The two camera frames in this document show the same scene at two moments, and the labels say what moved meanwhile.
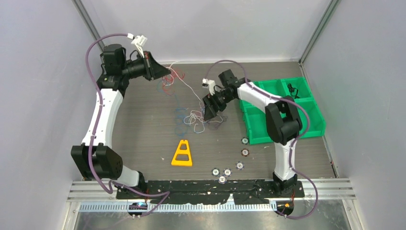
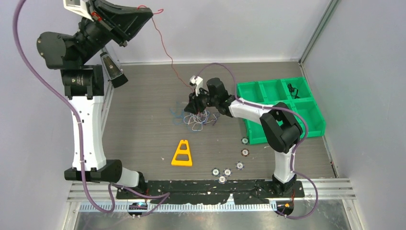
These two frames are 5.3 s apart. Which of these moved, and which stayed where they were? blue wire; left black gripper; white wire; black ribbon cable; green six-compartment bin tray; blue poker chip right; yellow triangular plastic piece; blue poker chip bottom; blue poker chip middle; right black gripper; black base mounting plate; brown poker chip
Moved: right black gripper; blue wire; white wire; left black gripper
Stayed: blue poker chip middle; green six-compartment bin tray; blue poker chip right; black base mounting plate; brown poker chip; yellow triangular plastic piece; black ribbon cable; blue poker chip bottom
